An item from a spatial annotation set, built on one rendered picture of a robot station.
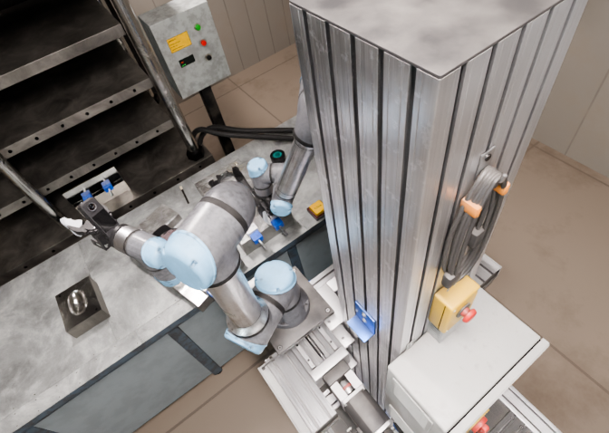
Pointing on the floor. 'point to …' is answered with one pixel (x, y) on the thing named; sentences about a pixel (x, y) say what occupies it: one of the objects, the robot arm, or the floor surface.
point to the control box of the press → (189, 51)
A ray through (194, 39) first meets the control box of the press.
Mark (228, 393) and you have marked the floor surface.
